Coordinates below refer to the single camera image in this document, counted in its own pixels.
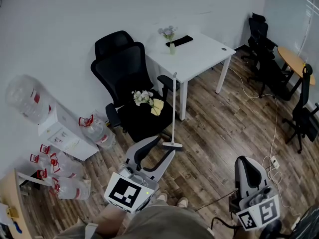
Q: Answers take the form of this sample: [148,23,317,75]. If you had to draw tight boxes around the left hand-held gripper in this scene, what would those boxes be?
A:
[103,135,177,214]

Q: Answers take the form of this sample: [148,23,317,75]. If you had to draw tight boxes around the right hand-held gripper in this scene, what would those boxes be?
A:
[229,155,281,232]

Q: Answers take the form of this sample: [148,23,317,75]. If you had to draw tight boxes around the person's left forearm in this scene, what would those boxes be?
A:
[95,202,132,238]

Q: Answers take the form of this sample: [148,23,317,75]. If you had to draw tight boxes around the person's right forearm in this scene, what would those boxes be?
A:
[234,227,262,239]

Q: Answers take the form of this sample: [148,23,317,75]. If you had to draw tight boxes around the white power strip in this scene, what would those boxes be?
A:
[270,155,281,170]

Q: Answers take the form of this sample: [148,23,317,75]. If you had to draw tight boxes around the yellow cloth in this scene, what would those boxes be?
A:
[150,98,165,117]

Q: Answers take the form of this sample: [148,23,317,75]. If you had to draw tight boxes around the clear water jug red label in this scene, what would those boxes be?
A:
[78,111,116,149]
[5,74,52,124]

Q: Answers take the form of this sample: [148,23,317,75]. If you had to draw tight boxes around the white pink flower bouquet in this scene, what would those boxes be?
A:
[131,90,156,109]

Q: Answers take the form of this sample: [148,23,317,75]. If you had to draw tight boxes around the person's grey trousers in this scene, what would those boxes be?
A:
[119,199,215,239]

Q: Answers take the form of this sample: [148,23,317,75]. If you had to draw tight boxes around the white water dispenser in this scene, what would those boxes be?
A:
[37,103,100,162]

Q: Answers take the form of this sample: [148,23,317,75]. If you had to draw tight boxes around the pile of clear water jugs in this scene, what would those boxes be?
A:
[29,144,92,201]

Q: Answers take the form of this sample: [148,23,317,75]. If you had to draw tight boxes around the white desk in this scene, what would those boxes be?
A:
[144,32,236,121]

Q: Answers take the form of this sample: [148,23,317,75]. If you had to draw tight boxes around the black pouch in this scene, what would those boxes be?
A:
[165,35,194,48]

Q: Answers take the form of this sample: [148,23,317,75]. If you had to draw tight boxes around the round wooden table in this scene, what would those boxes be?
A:
[277,46,317,102]

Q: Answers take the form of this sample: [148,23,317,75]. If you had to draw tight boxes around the purple flower bunch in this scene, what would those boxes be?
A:
[158,25,178,44]

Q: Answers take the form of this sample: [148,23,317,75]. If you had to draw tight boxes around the light wooden table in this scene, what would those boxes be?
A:
[0,168,52,239]

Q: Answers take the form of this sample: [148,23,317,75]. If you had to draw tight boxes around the yellow clip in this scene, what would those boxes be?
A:
[6,207,20,219]

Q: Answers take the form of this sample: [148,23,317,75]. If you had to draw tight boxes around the white coiled cable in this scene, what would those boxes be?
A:
[261,155,301,218]

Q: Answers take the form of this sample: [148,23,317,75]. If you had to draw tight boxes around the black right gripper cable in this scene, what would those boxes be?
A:
[194,189,241,235]

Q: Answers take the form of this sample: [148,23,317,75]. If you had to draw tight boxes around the white floor cable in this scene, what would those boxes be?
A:
[220,61,279,159]

